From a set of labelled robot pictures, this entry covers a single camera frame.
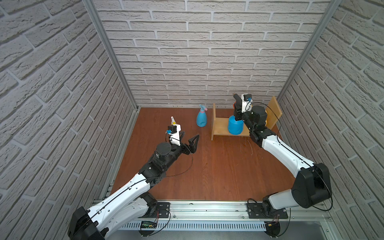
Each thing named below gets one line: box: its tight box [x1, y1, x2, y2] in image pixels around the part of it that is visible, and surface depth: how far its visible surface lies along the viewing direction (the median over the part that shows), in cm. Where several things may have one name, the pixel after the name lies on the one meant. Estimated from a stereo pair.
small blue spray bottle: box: [196, 104, 208, 128], surface depth 105 cm
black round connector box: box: [264, 221, 281, 237], surface depth 72 cm
